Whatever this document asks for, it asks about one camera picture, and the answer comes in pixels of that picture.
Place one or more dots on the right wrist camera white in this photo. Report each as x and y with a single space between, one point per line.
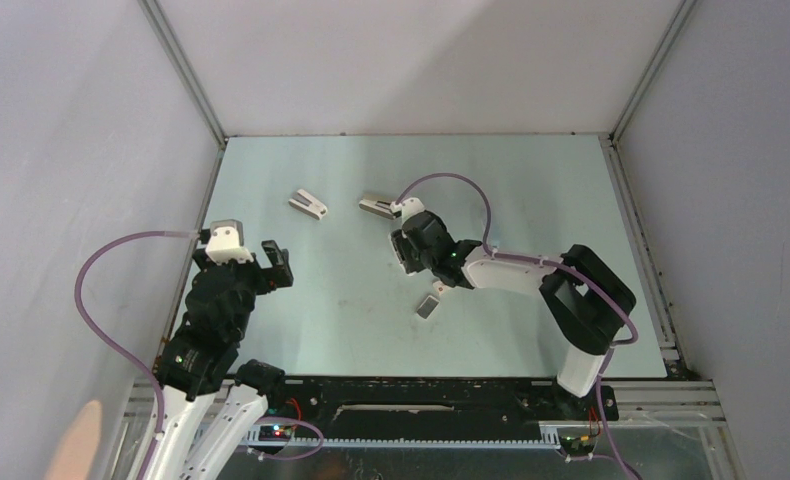
409 206

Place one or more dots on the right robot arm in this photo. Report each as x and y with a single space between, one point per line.
587 300

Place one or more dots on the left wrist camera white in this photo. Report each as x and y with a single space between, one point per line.
224 242

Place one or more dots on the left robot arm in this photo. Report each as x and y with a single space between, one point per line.
194 363

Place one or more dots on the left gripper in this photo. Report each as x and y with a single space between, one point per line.
281 272

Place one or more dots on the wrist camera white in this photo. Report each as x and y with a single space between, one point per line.
224 242
409 206

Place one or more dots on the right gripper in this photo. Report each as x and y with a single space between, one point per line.
408 241

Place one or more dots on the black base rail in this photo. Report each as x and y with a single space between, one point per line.
433 409

